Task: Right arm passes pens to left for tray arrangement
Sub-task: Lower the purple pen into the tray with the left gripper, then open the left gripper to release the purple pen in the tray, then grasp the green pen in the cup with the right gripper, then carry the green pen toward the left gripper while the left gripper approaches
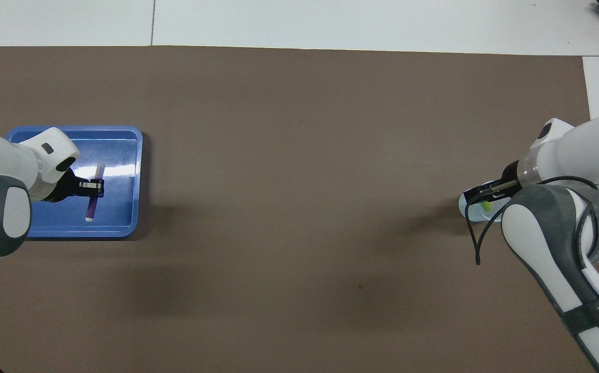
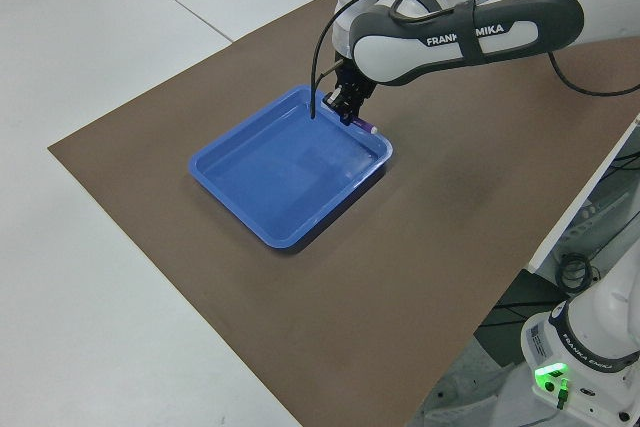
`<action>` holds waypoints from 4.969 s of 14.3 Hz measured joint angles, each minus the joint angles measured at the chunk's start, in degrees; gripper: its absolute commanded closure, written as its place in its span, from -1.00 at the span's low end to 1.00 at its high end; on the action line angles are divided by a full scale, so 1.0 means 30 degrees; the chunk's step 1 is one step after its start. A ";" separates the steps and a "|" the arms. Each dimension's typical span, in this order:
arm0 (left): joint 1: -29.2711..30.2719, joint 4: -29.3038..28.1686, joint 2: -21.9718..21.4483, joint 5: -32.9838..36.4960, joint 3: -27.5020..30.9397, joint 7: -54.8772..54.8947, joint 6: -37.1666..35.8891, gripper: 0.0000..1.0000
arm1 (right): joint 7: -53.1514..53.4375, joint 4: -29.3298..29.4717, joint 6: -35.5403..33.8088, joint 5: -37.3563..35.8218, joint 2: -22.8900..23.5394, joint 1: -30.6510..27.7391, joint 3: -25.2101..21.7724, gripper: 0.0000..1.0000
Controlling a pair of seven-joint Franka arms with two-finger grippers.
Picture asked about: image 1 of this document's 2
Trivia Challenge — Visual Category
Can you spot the blue plastic tray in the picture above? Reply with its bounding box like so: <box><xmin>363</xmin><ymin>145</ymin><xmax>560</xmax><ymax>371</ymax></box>
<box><xmin>6</xmin><ymin>125</ymin><xmax>143</xmax><ymax>239</ymax></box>

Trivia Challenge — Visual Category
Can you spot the brown table mat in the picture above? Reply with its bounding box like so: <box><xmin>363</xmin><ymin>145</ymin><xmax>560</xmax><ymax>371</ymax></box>
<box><xmin>0</xmin><ymin>46</ymin><xmax>599</xmax><ymax>373</ymax></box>

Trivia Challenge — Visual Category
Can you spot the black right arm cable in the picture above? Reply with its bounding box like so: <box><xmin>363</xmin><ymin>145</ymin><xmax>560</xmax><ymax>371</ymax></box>
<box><xmin>464</xmin><ymin>175</ymin><xmax>599</xmax><ymax>266</ymax></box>

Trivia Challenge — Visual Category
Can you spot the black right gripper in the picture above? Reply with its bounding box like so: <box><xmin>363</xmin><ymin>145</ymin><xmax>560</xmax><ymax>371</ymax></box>
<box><xmin>464</xmin><ymin>161</ymin><xmax>522</xmax><ymax>206</ymax></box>

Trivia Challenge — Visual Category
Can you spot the purple marker pen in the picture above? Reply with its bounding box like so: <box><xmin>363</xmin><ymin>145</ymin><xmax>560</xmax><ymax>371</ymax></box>
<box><xmin>85</xmin><ymin>162</ymin><xmax>106</xmax><ymax>222</ymax></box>

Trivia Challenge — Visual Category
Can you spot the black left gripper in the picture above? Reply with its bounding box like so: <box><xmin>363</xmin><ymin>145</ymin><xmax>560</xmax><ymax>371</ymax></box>
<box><xmin>46</xmin><ymin>168</ymin><xmax>104</xmax><ymax>204</ymax></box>

